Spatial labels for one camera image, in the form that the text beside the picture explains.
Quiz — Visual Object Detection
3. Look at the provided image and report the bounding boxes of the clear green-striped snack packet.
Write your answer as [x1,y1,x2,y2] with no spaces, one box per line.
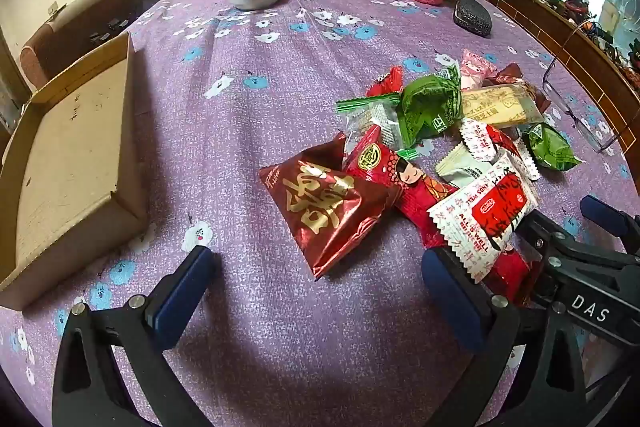
[336,96,418,158]

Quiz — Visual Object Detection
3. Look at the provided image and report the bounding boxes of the pink snack packet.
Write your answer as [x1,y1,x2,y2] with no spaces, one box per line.
[460,49,498,90]

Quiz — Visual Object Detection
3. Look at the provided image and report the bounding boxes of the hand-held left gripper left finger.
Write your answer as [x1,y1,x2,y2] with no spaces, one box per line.
[51,246,221,427]

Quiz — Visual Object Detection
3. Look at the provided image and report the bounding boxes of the purple floral tablecloth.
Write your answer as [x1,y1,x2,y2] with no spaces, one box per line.
[0,0,640,427]

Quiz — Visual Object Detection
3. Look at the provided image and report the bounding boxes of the wooden glazed door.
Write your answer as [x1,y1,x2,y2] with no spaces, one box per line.
[0,32,31,132]

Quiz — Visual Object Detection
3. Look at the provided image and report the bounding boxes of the purple-framed eyeglasses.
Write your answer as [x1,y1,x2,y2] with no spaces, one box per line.
[542,19,631,152]

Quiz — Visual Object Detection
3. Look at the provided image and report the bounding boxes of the white and red snack packet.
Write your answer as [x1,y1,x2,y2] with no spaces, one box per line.
[427,152,541,283]
[457,117,541,180]

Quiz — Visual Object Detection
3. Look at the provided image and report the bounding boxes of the pale green snack packet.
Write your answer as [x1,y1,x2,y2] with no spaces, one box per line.
[435,142,496,188]

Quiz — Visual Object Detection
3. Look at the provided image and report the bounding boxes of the beige long wafer packet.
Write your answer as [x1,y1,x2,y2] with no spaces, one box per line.
[460,82,546,128]

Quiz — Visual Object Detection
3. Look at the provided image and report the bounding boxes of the large dark red gold-print packet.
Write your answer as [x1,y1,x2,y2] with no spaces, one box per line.
[258,132,403,280]

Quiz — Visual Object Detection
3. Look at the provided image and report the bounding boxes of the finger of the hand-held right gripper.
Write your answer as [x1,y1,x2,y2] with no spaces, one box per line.
[580,194,640,253]
[515,209,581,268]

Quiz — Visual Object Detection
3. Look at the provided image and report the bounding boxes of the black glasses case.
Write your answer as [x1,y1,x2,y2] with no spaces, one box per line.
[452,0,493,38]

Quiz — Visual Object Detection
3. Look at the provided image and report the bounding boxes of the small red snack packet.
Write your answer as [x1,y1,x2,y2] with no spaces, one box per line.
[367,67,405,98]

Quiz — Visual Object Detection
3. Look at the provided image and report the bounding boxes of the large green snack packet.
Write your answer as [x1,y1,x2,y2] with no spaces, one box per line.
[400,64,463,148]

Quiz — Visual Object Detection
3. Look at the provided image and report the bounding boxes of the brown armchair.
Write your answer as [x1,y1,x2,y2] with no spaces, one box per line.
[20,0,143,92]

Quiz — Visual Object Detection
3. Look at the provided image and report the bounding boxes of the shallow cardboard box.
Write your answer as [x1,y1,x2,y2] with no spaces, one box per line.
[0,31,150,312]

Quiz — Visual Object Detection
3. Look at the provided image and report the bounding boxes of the small green snack packet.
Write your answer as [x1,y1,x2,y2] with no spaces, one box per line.
[517,123,583,172]

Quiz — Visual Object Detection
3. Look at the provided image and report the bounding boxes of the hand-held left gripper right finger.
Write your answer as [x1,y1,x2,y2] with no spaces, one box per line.
[421,247,588,427]

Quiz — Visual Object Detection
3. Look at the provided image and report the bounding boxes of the red cartoon-figure snack packet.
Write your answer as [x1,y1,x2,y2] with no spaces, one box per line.
[345,127,531,308]

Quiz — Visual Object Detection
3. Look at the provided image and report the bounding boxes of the wooden cabinet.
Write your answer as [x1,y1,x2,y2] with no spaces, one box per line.
[482,0,640,142]

